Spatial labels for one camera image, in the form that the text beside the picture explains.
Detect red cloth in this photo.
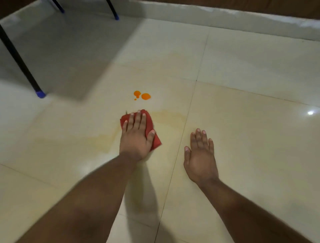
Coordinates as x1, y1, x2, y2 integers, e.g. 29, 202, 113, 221
120, 109, 162, 152

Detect person's left hand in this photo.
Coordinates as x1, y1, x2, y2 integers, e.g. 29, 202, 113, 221
119, 110, 156, 161

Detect cream tiled floor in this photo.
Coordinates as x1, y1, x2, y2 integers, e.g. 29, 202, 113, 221
0, 5, 320, 243

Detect orange liquid spill drops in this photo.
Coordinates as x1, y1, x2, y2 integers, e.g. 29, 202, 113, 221
133, 90, 152, 101

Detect person's right forearm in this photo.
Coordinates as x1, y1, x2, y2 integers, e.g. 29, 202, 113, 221
199, 178, 312, 243

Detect person's right hand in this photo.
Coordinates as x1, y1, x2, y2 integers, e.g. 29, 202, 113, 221
183, 128, 220, 188

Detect brown wooden panel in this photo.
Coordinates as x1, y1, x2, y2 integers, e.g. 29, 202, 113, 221
0, 0, 320, 21

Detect person's left forearm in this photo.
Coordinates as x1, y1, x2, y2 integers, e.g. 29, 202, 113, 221
16, 153, 138, 243

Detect black pole with blue tip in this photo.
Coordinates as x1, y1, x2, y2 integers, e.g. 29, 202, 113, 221
0, 23, 46, 99
106, 0, 120, 21
51, 0, 66, 14

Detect white baseboard ledge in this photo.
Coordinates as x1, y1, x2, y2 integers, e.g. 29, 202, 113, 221
0, 0, 320, 42

